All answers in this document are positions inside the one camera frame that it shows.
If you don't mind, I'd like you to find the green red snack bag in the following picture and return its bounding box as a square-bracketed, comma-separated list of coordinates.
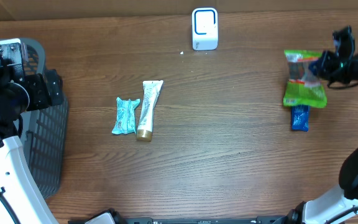
[283, 50, 328, 108]

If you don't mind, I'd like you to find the blue snack packet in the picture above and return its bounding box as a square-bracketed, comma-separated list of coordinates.
[291, 105, 310, 132]

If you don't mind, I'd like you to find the white tube gold cap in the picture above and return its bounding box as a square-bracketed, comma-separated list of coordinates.
[136, 80, 163, 142]

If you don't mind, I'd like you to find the teal small packet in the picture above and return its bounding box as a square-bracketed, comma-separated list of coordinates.
[112, 97, 140, 135]

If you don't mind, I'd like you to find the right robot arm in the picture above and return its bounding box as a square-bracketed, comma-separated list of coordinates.
[276, 26, 358, 224]

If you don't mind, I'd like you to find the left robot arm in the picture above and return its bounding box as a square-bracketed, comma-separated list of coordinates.
[0, 38, 69, 223]

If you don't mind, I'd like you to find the white barcode scanner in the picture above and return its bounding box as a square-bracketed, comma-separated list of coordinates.
[191, 7, 219, 51]

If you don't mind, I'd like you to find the grey plastic mesh basket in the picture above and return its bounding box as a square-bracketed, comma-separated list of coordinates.
[0, 38, 70, 214]

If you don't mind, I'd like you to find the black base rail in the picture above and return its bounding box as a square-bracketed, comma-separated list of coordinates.
[68, 207, 291, 224]

